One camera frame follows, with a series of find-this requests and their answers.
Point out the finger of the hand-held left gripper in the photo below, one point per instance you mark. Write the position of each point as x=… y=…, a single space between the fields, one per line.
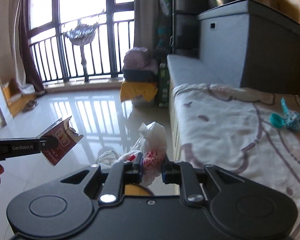
x=49 y=143

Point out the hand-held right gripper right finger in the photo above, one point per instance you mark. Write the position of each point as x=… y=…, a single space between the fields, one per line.
x=164 y=173

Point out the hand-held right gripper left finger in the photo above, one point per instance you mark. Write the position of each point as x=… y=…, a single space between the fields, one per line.
x=138 y=170

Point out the red paper carton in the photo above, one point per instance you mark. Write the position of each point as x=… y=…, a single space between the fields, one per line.
x=63 y=134

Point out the yellow trash bin brown rim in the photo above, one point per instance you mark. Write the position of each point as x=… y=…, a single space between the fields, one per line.
x=138 y=190

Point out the white plastic bag red print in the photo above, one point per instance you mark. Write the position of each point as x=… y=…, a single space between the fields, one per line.
x=153 y=135

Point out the clear plastic bag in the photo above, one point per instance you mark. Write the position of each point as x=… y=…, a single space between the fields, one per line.
x=107 y=157

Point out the beige shoe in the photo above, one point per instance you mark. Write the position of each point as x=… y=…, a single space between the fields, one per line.
x=27 y=108
x=33 y=102

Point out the wooden step platform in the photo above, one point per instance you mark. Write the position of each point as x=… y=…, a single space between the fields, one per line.
x=15 y=100

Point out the cream embossed bed base cabinet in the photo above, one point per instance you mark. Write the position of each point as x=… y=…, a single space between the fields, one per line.
x=175 y=120

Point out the cream printed blanket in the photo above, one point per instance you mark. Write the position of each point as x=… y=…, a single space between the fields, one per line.
x=227 y=130

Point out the yellow cloth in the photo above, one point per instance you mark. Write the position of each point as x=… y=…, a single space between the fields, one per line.
x=140 y=90

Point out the green cardboard box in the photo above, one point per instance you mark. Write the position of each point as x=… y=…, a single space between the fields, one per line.
x=163 y=87

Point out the brown curtain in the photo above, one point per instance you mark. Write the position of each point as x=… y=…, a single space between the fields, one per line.
x=27 y=55

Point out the black window railing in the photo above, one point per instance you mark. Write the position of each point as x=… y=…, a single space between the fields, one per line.
x=102 y=50

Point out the hanging net drying basket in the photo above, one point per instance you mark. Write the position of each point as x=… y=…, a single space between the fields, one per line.
x=80 y=33

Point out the teal plastic scoop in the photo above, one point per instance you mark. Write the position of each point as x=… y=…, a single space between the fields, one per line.
x=277 y=119

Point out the teal patterned wrapper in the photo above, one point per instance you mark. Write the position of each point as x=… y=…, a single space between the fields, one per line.
x=293 y=121

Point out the grey curtain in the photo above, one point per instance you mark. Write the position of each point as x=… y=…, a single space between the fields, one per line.
x=147 y=17

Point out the black shelving unit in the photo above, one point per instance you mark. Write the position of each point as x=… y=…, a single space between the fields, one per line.
x=185 y=17

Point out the grey storage cabinet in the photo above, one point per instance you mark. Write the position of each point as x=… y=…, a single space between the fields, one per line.
x=265 y=50

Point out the hanging white plastic packet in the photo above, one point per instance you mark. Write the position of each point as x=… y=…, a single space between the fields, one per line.
x=165 y=2

